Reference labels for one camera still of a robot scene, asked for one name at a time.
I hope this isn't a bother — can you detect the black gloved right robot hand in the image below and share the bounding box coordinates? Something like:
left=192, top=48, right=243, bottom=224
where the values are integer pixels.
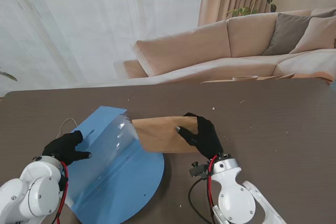
left=174, top=112, right=224, bottom=161

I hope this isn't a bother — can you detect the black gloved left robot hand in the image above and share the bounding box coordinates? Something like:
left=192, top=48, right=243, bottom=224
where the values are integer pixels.
left=41, top=130, right=92, bottom=167

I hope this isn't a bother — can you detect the brown kraft paper envelope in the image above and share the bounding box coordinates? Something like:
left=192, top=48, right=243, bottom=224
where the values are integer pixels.
left=131, top=115, right=199, bottom=154

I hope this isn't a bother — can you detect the blue plastic file folder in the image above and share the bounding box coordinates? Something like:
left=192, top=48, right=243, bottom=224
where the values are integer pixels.
left=61, top=105, right=165, bottom=223

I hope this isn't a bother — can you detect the dark green plant leaf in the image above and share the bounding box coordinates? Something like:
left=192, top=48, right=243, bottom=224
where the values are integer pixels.
left=0, top=68, right=18, bottom=82

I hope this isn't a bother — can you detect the brown cardboard sheet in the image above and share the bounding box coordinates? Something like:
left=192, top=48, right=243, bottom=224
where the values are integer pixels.
left=257, top=73, right=295, bottom=80

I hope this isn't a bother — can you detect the beige fabric sofa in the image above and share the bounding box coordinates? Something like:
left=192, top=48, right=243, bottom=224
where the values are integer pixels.
left=123, top=7, right=336, bottom=79

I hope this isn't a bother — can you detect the white sheer curtain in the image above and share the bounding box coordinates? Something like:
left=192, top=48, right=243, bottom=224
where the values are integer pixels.
left=0, top=0, right=207, bottom=91

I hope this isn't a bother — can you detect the grey sofa cushion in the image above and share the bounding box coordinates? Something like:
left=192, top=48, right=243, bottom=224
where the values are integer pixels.
left=262, top=12, right=313, bottom=56

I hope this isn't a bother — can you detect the beige sofa cushion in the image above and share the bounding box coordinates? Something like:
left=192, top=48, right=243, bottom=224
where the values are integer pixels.
left=288, top=16, right=336, bottom=54

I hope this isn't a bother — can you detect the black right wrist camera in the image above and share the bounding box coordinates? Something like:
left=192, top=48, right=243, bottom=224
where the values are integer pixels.
left=189, top=161, right=211, bottom=179

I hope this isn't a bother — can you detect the red left arm cable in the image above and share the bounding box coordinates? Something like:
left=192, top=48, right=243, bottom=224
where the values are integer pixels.
left=56, top=162, right=70, bottom=224

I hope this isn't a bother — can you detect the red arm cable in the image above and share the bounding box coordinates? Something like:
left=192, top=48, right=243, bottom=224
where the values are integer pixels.
left=207, top=155, right=218, bottom=209
left=56, top=162, right=70, bottom=224

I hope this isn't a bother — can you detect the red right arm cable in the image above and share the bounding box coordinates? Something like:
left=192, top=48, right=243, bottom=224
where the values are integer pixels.
left=207, top=155, right=218, bottom=209

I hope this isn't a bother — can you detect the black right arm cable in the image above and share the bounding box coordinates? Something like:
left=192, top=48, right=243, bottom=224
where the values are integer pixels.
left=188, top=178, right=211, bottom=224

